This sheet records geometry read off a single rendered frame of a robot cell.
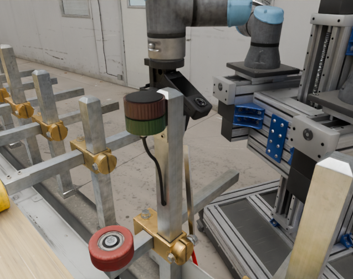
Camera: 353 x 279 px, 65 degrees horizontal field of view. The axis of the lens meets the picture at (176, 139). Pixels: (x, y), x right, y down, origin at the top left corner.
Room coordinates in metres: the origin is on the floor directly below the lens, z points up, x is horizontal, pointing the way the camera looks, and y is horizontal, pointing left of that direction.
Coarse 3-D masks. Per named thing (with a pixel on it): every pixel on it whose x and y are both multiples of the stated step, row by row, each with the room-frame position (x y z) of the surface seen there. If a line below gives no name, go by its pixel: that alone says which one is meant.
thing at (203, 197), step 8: (224, 176) 0.63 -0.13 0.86; (232, 176) 0.63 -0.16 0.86; (208, 184) 0.59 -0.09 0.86; (216, 184) 0.59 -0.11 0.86; (224, 184) 0.60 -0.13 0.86; (232, 184) 0.63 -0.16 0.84; (200, 192) 0.56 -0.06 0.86; (208, 192) 0.56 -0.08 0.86; (216, 192) 0.57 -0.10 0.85; (200, 200) 0.53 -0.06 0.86; (208, 200) 0.55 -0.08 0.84; (184, 208) 0.50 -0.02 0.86; (200, 208) 0.53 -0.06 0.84; (184, 216) 0.48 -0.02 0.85; (144, 232) 0.42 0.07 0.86; (136, 240) 0.40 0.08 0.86; (144, 240) 0.40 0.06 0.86; (152, 240) 0.41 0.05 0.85; (136, 248) 0.38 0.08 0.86; (144, 248) 0.40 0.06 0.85; (136, 256) 0.38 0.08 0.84; (128, 264) 0.36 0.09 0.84; (104, 272) 0.35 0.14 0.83; (112, 272) 0.34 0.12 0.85; (120, 272) 0.35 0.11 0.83
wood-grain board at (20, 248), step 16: (16, 208) 0.45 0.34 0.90; (0, 224) 0.41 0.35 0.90; (16, 224) 0.41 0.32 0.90; (0, 240) 0.37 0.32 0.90; (16, 240) 0.37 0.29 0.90; (32, 240) 0.37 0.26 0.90; (0, 256) 0.33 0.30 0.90; (16, 256) 0.33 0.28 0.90; (32, 256) 0.33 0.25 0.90; (48, 256) 0.33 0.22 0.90; (0, 272) 0.30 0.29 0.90; (16, 272) 0.30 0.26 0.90; (32, 272) 0.30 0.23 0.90; (48, 272) 0.30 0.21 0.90; (64, 272) 0.30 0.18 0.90
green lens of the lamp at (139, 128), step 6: (126, 120) 0.36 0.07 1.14; (132, 120) 0.35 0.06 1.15; (156, 120) 0.36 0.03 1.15; (162, 120) 0.36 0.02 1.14; (126, 126) 0.37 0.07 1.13; (132, 126) 0.35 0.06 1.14; (138, 126) 0.35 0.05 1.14; (144, 126) 0.35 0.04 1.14; (150, 126) 0.35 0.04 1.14; (156, 126) 0.36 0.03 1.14; (162, 126) 0.36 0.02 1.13; (132, 132) 0.35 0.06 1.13; (138, 132) 0.35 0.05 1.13; (144, 132) 0.35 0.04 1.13; (150, 132) 0.35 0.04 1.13; (156, 132) 0.36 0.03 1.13
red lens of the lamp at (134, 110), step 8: (128, 104) 0.36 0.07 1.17; (136, 104) 0.35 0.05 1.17; (144, 104) 0.35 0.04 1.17; (152, 104) 0.35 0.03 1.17; (160, 104) 0.36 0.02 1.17; (128, 112) 0.36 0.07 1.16; (136, 112) 0.35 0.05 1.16; (144, 112) 0.35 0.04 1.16; (152, 112) 0.35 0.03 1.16; (160, 112) 0.36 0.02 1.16
